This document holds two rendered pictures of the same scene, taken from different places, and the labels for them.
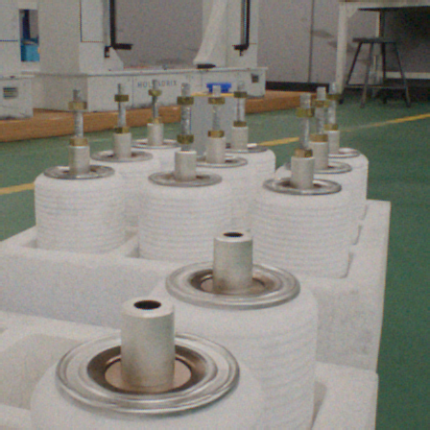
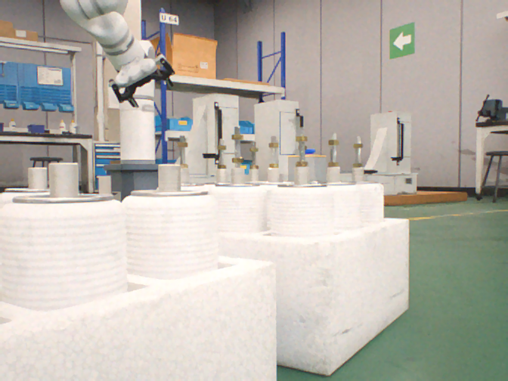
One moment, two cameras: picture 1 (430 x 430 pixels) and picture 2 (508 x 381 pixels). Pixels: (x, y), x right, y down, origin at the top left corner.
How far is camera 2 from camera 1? 0.27 m
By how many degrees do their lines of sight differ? 18
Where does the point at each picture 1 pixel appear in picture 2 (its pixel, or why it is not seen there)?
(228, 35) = (388, 150)
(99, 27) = (292, 144)
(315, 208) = (300, 194)
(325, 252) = (309, 224)
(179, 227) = (225, 211)
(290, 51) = (444, 165)
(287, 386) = (181, 242)
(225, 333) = (141, 206)
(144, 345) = (54, 178)
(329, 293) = (302, 245)
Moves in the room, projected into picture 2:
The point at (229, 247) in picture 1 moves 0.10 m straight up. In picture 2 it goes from (162, 168) to (160, 65)
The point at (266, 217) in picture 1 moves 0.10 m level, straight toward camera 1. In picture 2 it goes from (274, 202) to (249, 206)
